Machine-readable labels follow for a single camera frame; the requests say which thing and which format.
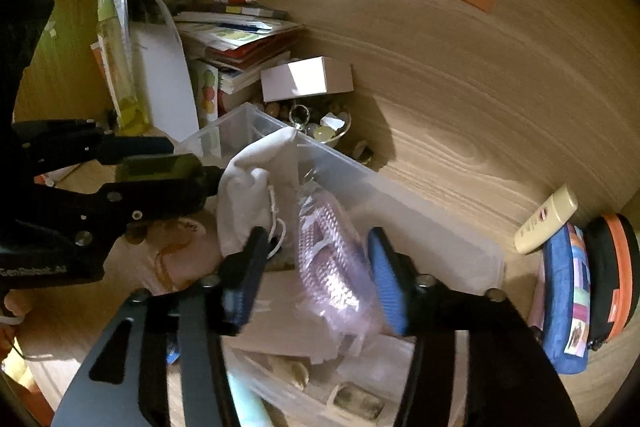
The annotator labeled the white acrylic file stand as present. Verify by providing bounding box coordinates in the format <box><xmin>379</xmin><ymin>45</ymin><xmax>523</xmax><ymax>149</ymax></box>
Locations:
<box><xmin>107</xmin><ymin>0</ymin><xmax>201</xmax><ymax>142</ymax></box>

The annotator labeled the small white cardboard box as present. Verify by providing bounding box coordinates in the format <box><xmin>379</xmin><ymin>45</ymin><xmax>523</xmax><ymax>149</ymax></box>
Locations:
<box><xmin>260</xmin><ymin>56</ymin><xmax>355</xmax><ymax>102</ymax></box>

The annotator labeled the clear plastic storage box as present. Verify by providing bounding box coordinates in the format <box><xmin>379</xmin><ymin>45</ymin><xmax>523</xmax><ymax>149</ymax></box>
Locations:
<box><xmin>175</xmin><ymin>102</ymin><xmax>506</xmax><ymax>427</ymax></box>

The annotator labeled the black orange zip case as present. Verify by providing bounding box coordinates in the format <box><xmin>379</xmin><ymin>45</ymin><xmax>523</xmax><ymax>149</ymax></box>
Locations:
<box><xmin>582</xmin><ymin>213</ymin><xmax>640</xmax><ymax>348</ymax></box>

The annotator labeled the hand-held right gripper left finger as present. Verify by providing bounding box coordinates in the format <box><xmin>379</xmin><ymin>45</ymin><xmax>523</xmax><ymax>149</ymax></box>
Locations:
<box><xmin>50</xmin><ymin>227</ymin><xmax>273</xmax><ymax>427</ymax></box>

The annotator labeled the blue patchwork pouch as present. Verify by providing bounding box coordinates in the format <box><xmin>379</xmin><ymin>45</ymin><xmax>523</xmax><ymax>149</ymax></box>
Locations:
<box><xmin>542</xmin><ymin>223</ymin><xmax>593</xmax><ymax>375</ymax></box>

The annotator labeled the dark green small bottle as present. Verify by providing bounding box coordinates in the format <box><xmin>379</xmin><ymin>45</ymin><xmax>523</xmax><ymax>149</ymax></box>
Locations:
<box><xmin>116</xmin><ymin>153</ymin><xmax>207</xmax><ymax>185</ymax></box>

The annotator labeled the cream lotion tube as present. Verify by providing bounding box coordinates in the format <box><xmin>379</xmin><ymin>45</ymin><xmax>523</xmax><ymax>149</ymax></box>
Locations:
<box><xmin>514</xmin><ymin>183</ymin><xmax>579</xmax><ymax>255</ymax></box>

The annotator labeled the yellow-green clear bottle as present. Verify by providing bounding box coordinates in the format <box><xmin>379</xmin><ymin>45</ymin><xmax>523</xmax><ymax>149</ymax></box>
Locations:
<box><xmin>96</xmin><ymin>0</ymin><xmax>151</xmax><ymax>132</ymax></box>

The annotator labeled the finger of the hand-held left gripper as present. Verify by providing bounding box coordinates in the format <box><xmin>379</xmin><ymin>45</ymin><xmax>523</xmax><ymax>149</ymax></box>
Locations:
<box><xmin>55</xmin><ymin>168</ymin><xmax>223</xmax><ymax>253</ymax></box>
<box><xmin>15</xmin><ymin>119</ymin><xmax>176</xmax><ymax>178</ymax></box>

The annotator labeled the pink flat pouch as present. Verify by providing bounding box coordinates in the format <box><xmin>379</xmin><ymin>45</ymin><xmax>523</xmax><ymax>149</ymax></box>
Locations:
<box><xmin>527</xmin><ymin>257</ymin><xmax>547</xmax><ymax>330</ymax></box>

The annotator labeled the dotted print box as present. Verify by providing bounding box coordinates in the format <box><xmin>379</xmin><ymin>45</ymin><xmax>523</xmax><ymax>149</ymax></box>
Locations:
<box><xmin>192</xmin><ymin>59</ymin><xmax>223</xmax><ymax>128</ymax></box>

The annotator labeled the orange paper box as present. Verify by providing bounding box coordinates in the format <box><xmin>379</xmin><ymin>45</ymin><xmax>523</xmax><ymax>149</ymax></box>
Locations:
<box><xmin>90</xmin><ymin>39</ymin><xmax>118</xmax><ymax>108</ymax></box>

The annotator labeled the pink knitted pouch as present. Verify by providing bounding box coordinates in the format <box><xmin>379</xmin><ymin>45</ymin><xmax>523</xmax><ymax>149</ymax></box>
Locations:
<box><xmin>295</xmin><ymin>192</ymin><xmax>396</xmax><ymax>358</ymax></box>

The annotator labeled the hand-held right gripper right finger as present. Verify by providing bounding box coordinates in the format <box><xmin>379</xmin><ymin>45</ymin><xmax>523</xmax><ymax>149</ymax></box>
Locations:
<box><xmin>367</xmin><ymin>227</ymin><xmax>581</xmax><ymax>427</ymax></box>

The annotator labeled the stack of books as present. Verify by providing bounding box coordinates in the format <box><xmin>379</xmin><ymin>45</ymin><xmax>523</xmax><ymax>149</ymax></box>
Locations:
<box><xmin>170</xmin><ymin>2</ymin><xmax>306</xmax><ymax>108</ymax></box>

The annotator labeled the white drawstring pouch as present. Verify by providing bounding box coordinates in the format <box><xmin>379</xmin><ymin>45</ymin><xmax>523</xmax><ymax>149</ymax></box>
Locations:
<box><xmin>216</xmin><ymin>127</ymin><xmax>301</xmax><ymax>258</ymax></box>

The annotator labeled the glass bowl of trinkets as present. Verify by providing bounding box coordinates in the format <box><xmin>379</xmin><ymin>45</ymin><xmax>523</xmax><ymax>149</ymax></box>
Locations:
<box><xmin>260</xmin><ymin>97</ymin><xmax>353</xmax><ymax>148</ymax></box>

